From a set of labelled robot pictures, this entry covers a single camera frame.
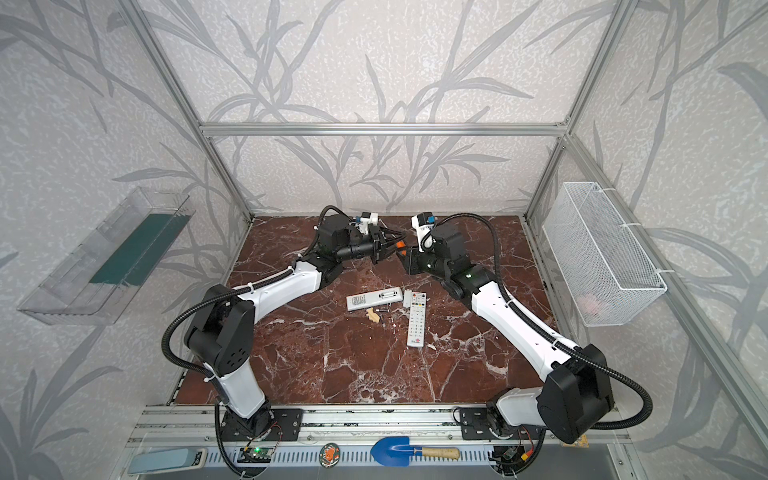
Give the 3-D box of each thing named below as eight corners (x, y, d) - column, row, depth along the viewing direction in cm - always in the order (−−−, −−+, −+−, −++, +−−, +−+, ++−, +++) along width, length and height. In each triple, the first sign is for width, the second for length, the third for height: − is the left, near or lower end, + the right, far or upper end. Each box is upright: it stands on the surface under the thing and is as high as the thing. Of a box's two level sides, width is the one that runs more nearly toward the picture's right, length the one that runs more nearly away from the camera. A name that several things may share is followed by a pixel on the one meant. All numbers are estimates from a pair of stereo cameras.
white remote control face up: (406, 346, 89) (406, 343, 87) (410, 295, 100) (410, 291, 98) (424, 348, 88) (424, 345, 87) (426, 296, 100) (426, 292, 98)
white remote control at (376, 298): (347, 312, 96) (346, 309, 94) (346, 299, 99) (345, 296, 97) (403, 301, 98) (403, 298, 97) (400, 289, 101) (400, 285, 100)
